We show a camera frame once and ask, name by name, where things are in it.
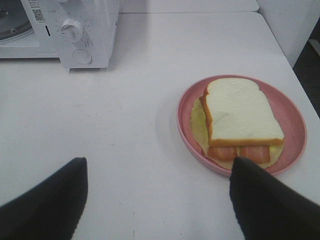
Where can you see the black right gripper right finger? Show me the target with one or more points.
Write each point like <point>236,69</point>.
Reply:
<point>267,209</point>

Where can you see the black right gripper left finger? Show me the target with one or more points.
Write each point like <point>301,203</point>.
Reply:
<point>52,209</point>

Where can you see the white bread sandwich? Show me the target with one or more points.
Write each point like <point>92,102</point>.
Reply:
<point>233,118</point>

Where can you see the pink round plate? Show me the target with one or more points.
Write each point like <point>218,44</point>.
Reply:
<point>284,110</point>

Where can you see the round white door button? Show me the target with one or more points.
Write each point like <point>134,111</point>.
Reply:
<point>82,57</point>

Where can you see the white round knob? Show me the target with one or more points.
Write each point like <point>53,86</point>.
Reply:
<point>72,30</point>

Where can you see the white microwave oven body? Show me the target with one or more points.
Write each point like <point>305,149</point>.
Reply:
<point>98,17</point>

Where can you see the glass microwave turntable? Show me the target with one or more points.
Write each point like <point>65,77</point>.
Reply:
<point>13,19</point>

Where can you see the white warning label sticker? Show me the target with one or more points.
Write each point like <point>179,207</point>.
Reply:
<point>36,10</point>

